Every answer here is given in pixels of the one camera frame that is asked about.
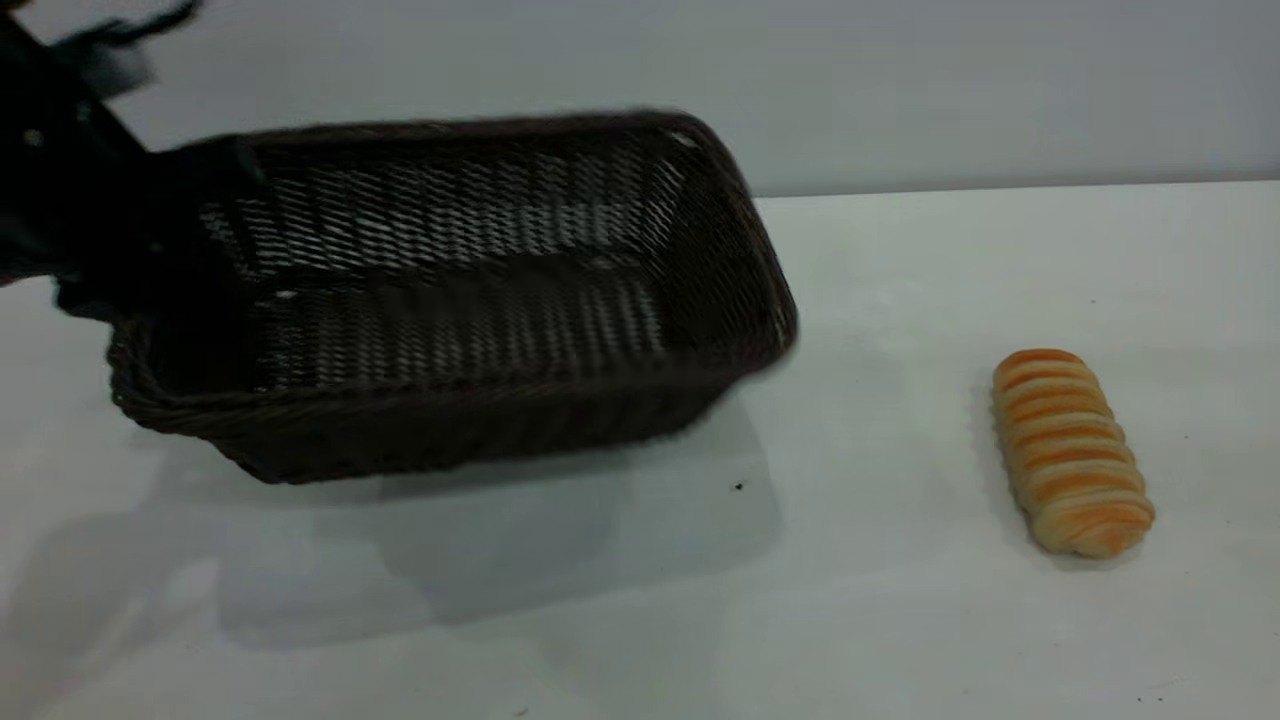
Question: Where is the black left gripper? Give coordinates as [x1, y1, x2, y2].
[0, 12, 269, 331]

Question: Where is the black woven wicker basket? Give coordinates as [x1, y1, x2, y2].
[106, 109, 800, 486]

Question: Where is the striped orange bread roll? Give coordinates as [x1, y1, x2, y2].
[990, 348, 1158, 559]

